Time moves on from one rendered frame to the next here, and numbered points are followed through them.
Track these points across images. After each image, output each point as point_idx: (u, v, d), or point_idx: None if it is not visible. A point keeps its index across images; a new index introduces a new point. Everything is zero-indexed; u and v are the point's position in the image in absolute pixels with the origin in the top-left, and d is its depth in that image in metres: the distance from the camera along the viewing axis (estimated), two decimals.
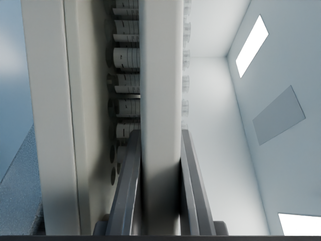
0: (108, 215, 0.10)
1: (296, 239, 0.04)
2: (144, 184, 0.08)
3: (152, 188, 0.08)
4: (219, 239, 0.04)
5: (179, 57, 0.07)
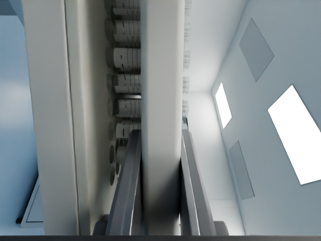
0: (108, 216, 0.10)
1: (296, 239, 0.04)
2: (145, 184, 0.08)
3: (152, 188, 0.08)
4: (219, 239, 0.04)
5: (180, 57, 0.07)
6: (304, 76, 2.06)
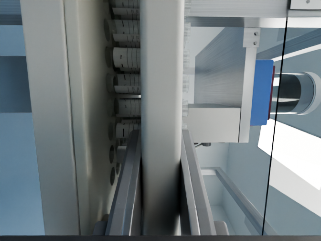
0: (108, 216, 0.10)
1: (296, 239, 0.04)
2: (145, 184, 0.08)
3: (152, 188, 0.08)
4: (219, 239, 0.04)
5: (180, 57, 0.07)
6: None
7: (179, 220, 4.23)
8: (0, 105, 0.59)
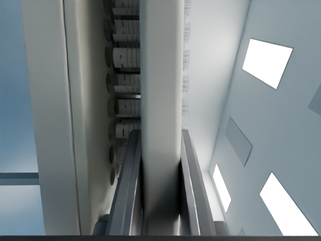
0: (108, 216, 0.10)
1: (296, 239, 0.04)
2: (145, 184, 0.08)
3: (152, 188, 0.08)
4: (219, 239, 0.04)
5: (180, 57, 0.07)
6: (278, 166, 2.50)
7: None
8: None
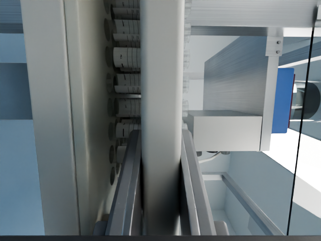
0: (108, 215, 0.10)
1: (296, 239, 0.04)
2: (145, 184, 0.08)
3: (152, 188, 0.08)
4: (219, 239, 0.04)
5: (180, 57, 0.07)
6: None
7: None
8: (16, 112, 0.59)
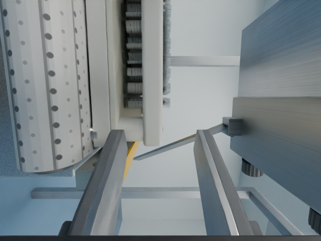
0: (123, 116, 0.18)
1: (296, 239, 0.04)
2: (144, 86, 0.16)
3: (147, 88, 0.16)
4: (219, 239, 0.04)
5: (161, 17, 0.15)
6: None
7: None
8: None
